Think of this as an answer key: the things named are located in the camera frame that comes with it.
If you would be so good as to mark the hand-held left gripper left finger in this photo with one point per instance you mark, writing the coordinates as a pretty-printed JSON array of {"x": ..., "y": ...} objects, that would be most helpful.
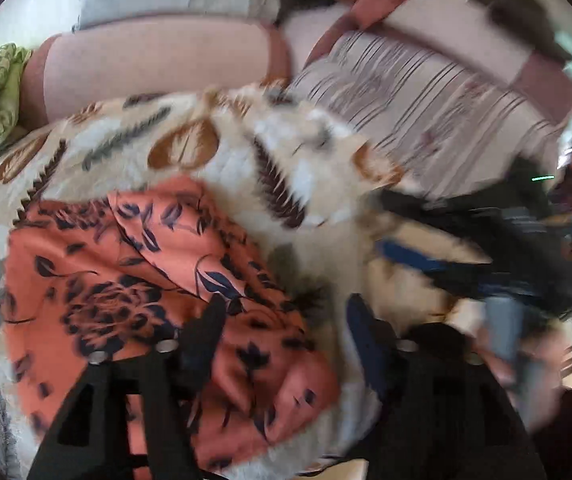
[{"x": 206, "y": 340}]

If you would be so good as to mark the orange floral garment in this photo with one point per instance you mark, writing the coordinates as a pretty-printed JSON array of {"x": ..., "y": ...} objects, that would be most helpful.
[{"x": 116, "y": 270}]

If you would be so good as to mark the leaf print fleece blanket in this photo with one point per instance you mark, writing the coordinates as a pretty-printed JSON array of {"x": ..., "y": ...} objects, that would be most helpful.
[{"x": 246, "y": 160}]

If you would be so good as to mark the striped pink blanket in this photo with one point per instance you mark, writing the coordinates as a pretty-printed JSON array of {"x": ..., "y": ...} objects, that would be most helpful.
[{"x": 415, "y": 105}]

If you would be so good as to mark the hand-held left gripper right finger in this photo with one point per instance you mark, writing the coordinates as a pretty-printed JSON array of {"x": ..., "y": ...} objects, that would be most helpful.
[{"x": 365, "y": 340}]

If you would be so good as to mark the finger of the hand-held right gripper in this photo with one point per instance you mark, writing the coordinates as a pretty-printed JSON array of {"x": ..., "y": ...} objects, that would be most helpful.
[
  {"x": 415, "y": 257},
  {"x": 415, "y": 207}
]

